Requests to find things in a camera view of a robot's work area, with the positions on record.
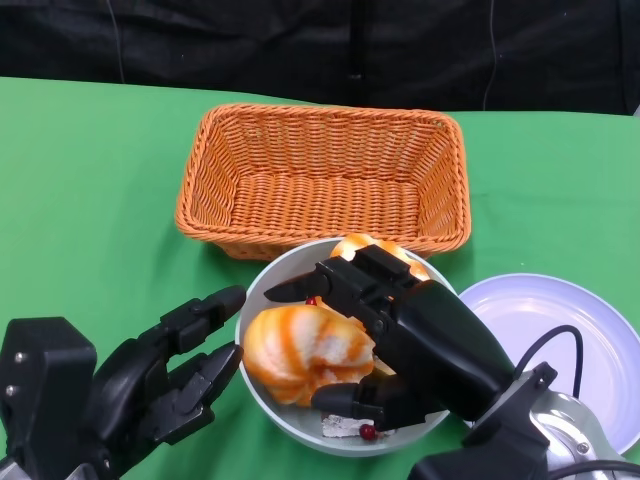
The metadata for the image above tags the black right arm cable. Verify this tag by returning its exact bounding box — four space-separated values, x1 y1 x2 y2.
512 324 589 396

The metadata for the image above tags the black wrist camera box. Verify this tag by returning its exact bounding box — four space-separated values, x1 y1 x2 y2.
0 317 99 480
409 439 551 480

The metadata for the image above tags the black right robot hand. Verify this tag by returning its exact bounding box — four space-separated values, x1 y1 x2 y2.
263 243 519 434

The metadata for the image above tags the lavender round plate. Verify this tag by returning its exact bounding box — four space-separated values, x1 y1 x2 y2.
457 273 640 457

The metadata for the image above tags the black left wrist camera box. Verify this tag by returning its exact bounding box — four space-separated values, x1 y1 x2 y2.
0 317 99 480

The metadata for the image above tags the ring-shaped orange bread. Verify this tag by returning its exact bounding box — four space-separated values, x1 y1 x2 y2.
329 233 432 286

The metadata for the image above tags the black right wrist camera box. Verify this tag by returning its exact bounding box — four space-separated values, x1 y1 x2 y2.
409 439 551 480

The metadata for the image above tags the chocolate cake slice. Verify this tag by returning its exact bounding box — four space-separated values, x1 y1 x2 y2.
319 412 396 444

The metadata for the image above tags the black backdrop curtain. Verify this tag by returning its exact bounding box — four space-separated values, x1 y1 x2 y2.
0 0 640 116

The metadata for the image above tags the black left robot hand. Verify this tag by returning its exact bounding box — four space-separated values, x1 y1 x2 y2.
92 285 247 451

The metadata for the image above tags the green tablecloth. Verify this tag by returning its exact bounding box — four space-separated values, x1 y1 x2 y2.
0 75 640 480

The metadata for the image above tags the shell-shaped orange bread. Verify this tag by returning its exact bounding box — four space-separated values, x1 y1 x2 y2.
243 304 376 407

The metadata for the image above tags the orange wicker basket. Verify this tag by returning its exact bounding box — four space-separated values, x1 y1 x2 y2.
174 103 472 262

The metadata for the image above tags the pale green bowl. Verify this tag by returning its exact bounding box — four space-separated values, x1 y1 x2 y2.
234 235 460 457

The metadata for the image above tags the thin white hanging cable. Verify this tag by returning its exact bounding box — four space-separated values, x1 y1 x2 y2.
105 0 126 84
480 0 499 111

